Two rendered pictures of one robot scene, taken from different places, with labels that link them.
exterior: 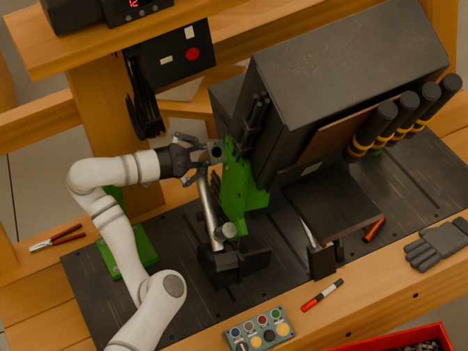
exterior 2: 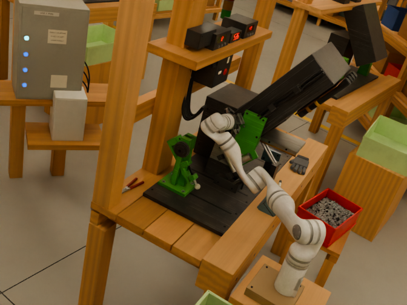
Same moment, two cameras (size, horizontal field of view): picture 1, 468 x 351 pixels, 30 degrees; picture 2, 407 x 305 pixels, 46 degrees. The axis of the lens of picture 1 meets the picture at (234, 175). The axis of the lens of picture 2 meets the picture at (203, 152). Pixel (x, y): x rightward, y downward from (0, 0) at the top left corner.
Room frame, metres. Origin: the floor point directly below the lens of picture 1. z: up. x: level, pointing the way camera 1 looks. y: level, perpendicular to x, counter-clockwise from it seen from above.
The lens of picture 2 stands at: (0.32, 1.82, 2.18)
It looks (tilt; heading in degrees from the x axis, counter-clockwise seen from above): 29 degrees down; 307
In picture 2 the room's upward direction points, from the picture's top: 15 degrees clockwise
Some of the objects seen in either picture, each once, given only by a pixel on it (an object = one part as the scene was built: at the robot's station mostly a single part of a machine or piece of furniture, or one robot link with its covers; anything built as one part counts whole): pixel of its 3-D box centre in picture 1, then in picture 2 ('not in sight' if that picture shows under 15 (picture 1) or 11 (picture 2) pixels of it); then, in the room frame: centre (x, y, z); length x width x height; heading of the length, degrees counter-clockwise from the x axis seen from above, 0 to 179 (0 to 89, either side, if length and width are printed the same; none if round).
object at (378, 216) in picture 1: (312, 180); (266, 134); (1.48, -0.18, 1.11); 0.39 x 0.16 x 0.03; 16
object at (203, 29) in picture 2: (79, 4); (200, 36); (1.68, 0.26, 1.59); 0.15 x 0.07 x 0.07; 106
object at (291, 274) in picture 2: not in sight; (292, 272); (0.85, 0.39, 0.97); 0.09 x 0.09 x 0.17; 20
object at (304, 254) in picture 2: not in sight; (306, 240); (0.85, 0.39, 1.13); 0.09 x 0.09 x 0.17; 63
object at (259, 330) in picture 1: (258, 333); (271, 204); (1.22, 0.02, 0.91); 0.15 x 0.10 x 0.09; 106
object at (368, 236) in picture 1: (373, 228); not in sight; (1.47, -0.33, 0.91); 0.09 x 0.02 x 0.02; 136
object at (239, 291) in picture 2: not in sight; (281, 297); (0.85, 0.39, 0.83); 0.32 x 0.32 x 0.04; 14
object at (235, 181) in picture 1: (246, 178); (251, 131); (1.47, -0.03, 1.17); 0.13 x 0.12 x 0.20; 106
